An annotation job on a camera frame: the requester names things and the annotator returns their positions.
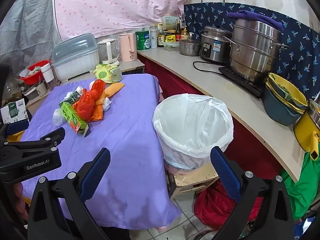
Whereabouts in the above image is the yellow electric pot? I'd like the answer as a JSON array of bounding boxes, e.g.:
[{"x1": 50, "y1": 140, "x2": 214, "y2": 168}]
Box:
[{"x1": 294, "y1": 100, "x2": 320, "y2": 160}]

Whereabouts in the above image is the yellow basin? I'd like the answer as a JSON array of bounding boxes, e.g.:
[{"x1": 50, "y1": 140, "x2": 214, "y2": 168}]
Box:
[
  {"x1": 266, "y1": 72, "x2": 308, "y2": 108},
  {"x1": 265, "y1": 80, "x2": 307, "y2": 114}
]

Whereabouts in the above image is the pink dotted curtain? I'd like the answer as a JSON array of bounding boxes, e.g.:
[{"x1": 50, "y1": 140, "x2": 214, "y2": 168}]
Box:
[{"x1": 54, "y1": 0, "x2": 200, "y2": 39}]

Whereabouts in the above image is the red counter curtain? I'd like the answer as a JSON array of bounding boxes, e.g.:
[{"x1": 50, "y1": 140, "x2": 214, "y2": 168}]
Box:
[{"x1": 137, "y1": 54, "x2": 283, "y2": 173}]

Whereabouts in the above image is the sauce bottle white label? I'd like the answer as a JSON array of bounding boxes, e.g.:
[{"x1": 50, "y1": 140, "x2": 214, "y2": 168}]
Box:
[{"x1": 157, "y1": 25, "x2": 165, "y2": 48}]

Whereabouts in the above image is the white green cardboard box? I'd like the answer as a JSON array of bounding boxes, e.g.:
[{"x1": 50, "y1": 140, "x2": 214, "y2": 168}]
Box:
[{"x1": 0, "y1": 99, "x2": 30, "y2": 125}]

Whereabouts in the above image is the large steel steamer pot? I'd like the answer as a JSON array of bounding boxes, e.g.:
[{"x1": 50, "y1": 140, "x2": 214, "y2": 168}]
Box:
[{"x1": 224, "y1": 17, "x2": 289, "y2": 84}]

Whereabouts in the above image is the blue patterned cloth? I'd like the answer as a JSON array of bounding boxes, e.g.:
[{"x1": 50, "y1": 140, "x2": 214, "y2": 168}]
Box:
[{"x1": 183, "y1": 2, "x2": 320, "y2": 100}]

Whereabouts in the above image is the yellow label jar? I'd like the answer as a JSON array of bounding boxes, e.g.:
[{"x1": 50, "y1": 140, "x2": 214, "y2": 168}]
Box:
[{"x1": 164, "y1": 31, "x2": 177, "y2": 43}]

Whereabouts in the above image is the large red plastic bag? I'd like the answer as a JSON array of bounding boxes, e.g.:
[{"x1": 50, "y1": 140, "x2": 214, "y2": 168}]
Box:
[{"x1": 194, "y1": 180, "x2": 263, "y2": 230}]

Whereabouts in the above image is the white cup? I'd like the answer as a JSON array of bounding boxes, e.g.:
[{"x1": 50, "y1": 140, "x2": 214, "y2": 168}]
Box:
[{"x1": 40, "y1": 63, "x2": 54, "y2": 83}]

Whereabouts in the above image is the green tin can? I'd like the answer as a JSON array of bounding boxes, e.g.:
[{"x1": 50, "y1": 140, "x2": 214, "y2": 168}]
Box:
[{"x1": 135, "y1": 30, "x2": 151, "y2": 50}]

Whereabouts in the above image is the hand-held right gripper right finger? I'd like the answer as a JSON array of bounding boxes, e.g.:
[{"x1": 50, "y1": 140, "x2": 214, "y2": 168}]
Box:
[{"x1": 210, "y1": 146, "x2": 294, "y2": 240}]

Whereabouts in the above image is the yellow plastic stool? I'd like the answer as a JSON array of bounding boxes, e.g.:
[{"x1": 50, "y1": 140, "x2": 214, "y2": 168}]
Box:
[{"x1": 7, "y1": 130, "x2": 26, "y2": 143}]

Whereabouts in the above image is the red plastic basin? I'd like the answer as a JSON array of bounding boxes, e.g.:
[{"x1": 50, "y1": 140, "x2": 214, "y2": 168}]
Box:
[{"x1": 19, "y1": 60, "x2": 50, "y2": 85}]

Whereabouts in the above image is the clear food container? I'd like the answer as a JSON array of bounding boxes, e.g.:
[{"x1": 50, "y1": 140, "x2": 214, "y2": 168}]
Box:
[{"x1": 164, "y1": 41, "x2": 180, "y2": 51}]

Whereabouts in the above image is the green drink carton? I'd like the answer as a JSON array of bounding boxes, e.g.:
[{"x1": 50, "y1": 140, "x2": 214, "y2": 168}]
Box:
[{"x1": 59, "y1": 97, "x2": 90, "y2": 137}]

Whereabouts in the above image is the white glass electric kettle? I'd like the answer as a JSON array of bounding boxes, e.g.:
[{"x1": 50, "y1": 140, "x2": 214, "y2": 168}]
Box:
[{"x1": 97, "y1": 39, "x2": 120, "y2": 65}]

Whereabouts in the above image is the grey striped cloth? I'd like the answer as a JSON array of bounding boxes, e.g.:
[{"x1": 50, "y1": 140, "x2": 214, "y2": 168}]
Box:
[{"x1": 0, "y1": 0, "x2": 60, "y2": 63}]

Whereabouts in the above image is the purple tablecloth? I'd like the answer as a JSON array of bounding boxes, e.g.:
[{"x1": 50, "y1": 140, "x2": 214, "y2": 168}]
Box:
[{"x1": 21, "y1": 74, "x2": 183, "y2": 228}]

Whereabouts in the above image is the orange printed plastic bag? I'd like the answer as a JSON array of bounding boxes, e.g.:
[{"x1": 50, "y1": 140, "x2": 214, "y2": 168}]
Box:
[{"x1": 92, "y1": 82, "x2": 125, "y2": 122}]

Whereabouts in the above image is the white dish box grey lid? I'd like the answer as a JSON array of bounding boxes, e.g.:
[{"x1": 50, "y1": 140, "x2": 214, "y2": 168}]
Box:
[{"x1": 51, "y1": 33, "x2": 99, "y2": 82}]

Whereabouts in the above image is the purple cloth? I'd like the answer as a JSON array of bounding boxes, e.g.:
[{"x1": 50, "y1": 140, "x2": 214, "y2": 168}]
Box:
[{"x1": 227, "y1": 10, "x2": 284, "y2": 33}]

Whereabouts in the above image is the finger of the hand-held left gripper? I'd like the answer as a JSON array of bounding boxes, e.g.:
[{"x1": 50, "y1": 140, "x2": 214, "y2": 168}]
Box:
[
  {"x1": 0, "y1": 127, "x2": 66, "y2": 158},
  {"x1": 0, "y1": 119, "x2": 29, "y2": 144}
]

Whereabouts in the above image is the blue basin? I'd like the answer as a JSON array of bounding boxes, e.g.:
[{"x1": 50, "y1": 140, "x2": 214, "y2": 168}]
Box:
[{"x1": 262, "y1": 87, "x2": 303, "y2": 127}]

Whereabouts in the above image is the pink electric kettle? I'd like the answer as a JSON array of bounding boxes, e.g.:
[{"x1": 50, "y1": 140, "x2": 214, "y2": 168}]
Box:
[{"x1": 119, "y1": 33, "x2": 137, "y2": 62}]

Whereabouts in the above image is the black power cable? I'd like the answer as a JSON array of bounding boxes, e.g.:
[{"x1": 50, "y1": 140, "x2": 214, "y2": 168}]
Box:
[{"x1": 192, "y1": 60, "x2": 225, "y2": 73}]

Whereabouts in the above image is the small steel pot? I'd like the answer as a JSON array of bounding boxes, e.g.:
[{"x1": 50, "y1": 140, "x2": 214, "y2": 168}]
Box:
[{"x1": 178, "y1": 38, "x2": 202, "y2": 56}]

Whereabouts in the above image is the steel rice cooker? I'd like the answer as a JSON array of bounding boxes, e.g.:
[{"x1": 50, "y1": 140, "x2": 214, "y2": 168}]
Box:
[{"x1": 200, "y1": 26, "x2": 233, "y2": 64}]

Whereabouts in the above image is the black induction cooker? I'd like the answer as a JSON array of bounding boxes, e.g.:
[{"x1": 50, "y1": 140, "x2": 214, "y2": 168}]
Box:
[{"x1": 218, "y1": 66, "x2": 265, "y2": 98}]

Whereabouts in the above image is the green cloth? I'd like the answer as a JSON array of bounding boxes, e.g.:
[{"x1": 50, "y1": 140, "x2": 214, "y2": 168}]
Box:
[{"x1": 280, "y1": 152, "x2": 320, "y2": 220}]

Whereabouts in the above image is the small beige pot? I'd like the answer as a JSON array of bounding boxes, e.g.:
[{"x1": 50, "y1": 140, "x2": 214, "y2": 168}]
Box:
[{"x1": 24, "y1": 81, "x2": 48, "y2": 100}]

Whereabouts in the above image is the yellow green packet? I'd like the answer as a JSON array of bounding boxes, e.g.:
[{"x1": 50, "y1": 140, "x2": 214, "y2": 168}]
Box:
[{"x1": 93, "y1": 64, "x2": 123, "y2": 83}]

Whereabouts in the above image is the crumpled clear plastic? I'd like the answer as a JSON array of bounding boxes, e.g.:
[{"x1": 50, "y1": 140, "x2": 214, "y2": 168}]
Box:
[{"x1": 52, "y1": 109, "x2": 66, "y2": 127}]

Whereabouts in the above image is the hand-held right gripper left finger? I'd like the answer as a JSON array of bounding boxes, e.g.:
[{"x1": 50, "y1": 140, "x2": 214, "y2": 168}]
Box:
[{"x1": 27, "y1": 147, "x2": 112, "y2": 240}]

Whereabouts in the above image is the wooden stool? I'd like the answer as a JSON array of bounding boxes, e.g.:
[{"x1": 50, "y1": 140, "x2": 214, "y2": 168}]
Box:
[{"x1": 167, "y1": 162, "x2": 220, "y2": 200}]

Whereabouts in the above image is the bin with white plastic liner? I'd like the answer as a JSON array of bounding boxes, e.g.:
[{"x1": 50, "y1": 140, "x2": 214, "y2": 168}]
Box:
[{"x1": 152, "y1": 94, "x2": 234, "y2": 170}]

